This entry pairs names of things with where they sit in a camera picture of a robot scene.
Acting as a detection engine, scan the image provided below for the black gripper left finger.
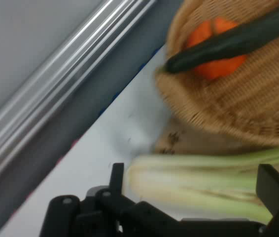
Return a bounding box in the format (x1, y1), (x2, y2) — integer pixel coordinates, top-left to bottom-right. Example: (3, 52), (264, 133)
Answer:
(40, 162), (179, 237)

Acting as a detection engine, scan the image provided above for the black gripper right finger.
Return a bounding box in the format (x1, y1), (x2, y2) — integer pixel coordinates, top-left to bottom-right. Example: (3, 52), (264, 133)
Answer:
(255, 164), (279, 237)

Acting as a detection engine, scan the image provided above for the horizontal aluminium frame rail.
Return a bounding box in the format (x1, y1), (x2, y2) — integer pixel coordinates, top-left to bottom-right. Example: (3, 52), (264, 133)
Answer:
(0, 0), (160, 196)

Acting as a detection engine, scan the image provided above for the red orange tomato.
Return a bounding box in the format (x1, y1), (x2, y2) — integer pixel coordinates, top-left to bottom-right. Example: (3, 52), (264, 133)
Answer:
(186, 17), (248, 80)

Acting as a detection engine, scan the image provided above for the long dark green cucumber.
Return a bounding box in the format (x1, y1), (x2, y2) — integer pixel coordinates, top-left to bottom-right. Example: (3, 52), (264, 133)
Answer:
(165, 4), (279, 74)

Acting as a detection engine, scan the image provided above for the pale green celery bunch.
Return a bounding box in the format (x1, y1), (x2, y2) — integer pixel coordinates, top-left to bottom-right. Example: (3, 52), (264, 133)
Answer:
(127, 145), (279, 225)

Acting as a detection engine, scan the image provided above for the oval woven wicker basket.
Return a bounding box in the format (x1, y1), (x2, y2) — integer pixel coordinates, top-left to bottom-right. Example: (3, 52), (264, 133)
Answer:
(154, 0), (279, 149)

